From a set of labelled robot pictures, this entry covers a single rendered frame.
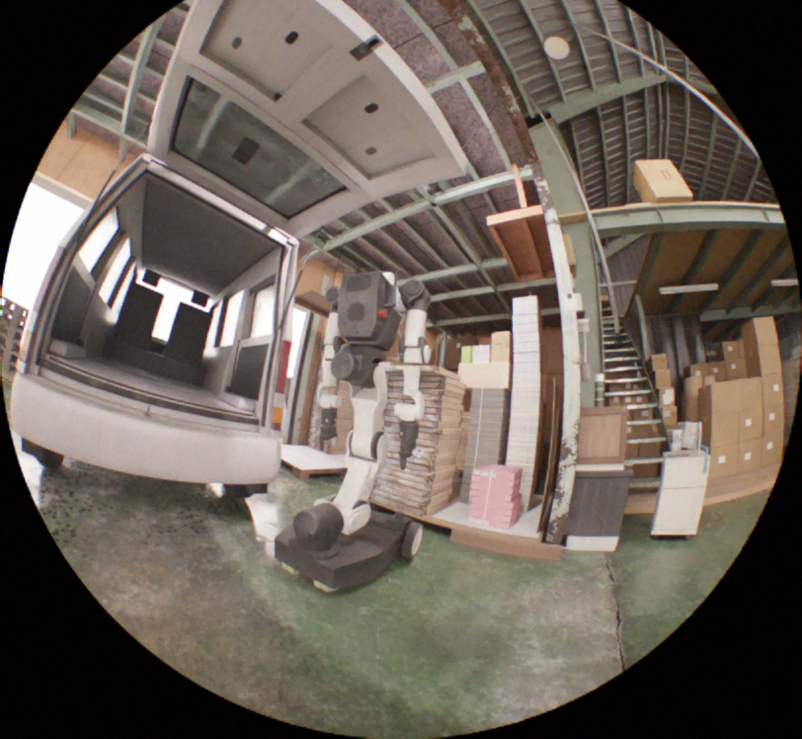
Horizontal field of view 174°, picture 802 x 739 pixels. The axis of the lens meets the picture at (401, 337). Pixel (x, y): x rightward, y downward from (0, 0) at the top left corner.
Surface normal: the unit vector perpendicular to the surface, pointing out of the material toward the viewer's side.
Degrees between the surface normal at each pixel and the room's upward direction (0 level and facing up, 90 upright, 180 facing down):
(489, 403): 90
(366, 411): 100
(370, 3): 180
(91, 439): 89
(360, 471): 60
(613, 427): 90
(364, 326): 105
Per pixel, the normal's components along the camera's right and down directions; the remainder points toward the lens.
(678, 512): -0.80, -0.26
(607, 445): -0.55, -0.29
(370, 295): -0.36, -0.04
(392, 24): -0.12, 0.95
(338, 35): -0.30, 0.94
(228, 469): 0.83, 0.00
